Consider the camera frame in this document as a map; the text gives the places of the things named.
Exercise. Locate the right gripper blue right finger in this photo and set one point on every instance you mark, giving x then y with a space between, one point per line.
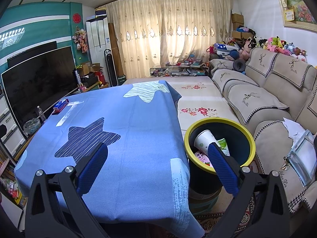
225 167

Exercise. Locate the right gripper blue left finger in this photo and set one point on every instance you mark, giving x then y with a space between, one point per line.
88 168

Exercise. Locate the pink strawberry milk carton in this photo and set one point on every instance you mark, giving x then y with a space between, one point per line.
203 158

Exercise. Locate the coconut water bottle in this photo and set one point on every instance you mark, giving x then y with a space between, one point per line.
224 147

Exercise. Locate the white fruit paper cup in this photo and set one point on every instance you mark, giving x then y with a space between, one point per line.
203 140

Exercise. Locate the black yellow-rimmed trash bin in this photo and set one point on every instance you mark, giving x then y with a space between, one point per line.
205 185

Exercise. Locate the blue star tablecloth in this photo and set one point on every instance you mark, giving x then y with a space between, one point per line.
145 177

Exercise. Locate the transparent blue file bag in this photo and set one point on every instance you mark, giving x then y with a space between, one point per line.
302 157

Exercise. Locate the clear water bottle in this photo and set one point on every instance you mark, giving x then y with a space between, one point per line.
41 114

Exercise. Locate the blue tissue pack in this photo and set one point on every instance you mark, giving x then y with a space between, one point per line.
59 106

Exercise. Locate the floral floor mat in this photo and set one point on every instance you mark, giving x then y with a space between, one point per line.
200 99

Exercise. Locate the white papers on sofa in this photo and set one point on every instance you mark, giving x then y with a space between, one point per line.
294 129

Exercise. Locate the beige sectional sofa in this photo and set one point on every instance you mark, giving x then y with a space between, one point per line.
273 89

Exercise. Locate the black flat television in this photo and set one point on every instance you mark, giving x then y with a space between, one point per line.
40 81

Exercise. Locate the black tower fan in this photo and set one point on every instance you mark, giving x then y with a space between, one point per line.
110 66

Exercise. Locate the white air conditioner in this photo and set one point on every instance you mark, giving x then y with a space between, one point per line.
98 41

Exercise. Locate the plush toy pile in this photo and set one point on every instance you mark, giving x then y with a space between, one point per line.
273 44

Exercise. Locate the hanging flower decoration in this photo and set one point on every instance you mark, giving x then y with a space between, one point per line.
80 39

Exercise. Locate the stacked cardboard boxes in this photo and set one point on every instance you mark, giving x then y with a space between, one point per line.
240 31

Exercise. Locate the cream patterned curtains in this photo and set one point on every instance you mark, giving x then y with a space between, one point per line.
152 33

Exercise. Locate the framed flower painting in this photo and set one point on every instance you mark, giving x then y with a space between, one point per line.
296 14

